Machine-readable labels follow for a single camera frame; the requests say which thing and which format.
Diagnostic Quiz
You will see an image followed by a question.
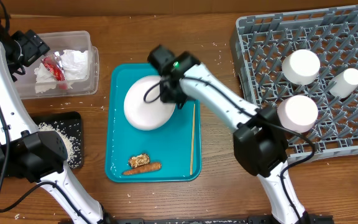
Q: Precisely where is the wooden chopstick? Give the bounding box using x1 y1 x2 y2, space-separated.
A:
190 104 196 175

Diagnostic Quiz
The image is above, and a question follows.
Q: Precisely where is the red snack wrapper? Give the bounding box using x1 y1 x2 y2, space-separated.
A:
42 52 68 90

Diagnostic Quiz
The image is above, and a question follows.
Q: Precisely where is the white tissue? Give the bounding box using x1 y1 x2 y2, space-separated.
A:
34 49 88 93

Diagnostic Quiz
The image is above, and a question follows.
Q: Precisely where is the brown food scrap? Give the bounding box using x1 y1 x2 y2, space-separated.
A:
128 153 150 169

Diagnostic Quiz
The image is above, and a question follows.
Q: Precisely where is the orange carrot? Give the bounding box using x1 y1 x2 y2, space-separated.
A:
122 162 162 175

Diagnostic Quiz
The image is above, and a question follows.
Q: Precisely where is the small pink bowl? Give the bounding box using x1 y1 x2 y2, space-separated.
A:
277 95 318 133

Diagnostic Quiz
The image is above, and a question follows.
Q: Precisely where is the pale green bowl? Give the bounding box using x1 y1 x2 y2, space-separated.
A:
282 49 321 85

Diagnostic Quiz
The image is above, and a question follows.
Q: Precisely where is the white cup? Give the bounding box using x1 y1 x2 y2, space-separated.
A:
329 68 358 98

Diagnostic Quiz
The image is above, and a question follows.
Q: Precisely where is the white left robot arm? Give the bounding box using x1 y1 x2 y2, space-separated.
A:
0 19 114 223

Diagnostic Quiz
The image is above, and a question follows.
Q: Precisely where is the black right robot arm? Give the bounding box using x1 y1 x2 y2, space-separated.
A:
147 45 309 223

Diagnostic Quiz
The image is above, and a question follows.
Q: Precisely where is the grey dishwasher rack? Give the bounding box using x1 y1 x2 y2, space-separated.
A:
230 5 358 162

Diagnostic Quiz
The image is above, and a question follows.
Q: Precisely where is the clear plastic bin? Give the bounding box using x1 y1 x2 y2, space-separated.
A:
15 30 99 100

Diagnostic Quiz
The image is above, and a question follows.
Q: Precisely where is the teal plastic tray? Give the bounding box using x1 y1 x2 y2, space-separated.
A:
105 63 202 183

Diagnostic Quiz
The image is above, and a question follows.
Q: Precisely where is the black tray bin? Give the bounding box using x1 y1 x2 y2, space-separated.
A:
32 111 85 169

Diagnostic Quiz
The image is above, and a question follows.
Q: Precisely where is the pile of white rice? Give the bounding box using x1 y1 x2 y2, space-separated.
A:
38 120 83 169

